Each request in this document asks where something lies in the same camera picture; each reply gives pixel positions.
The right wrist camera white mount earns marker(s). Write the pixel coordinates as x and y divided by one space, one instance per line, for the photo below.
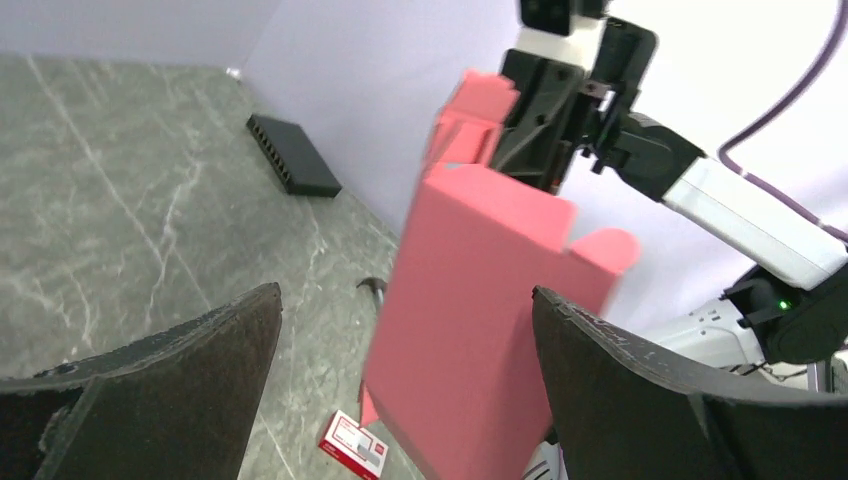
568 31

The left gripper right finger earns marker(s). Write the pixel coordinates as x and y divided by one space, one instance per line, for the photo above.
626 408

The black box near right wall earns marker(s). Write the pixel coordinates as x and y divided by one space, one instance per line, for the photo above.
293 157

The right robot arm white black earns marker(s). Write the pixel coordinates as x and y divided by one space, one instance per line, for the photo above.
791 307

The hammer with black handle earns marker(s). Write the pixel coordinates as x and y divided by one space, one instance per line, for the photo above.
378 287

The small red white box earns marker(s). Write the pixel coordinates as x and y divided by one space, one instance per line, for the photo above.
354 447

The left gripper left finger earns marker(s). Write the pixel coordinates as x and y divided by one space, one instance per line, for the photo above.
179 404

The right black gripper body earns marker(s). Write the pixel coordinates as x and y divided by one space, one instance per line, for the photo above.
572 89

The red cardboard paper box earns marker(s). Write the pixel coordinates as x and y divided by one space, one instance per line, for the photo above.
452 369

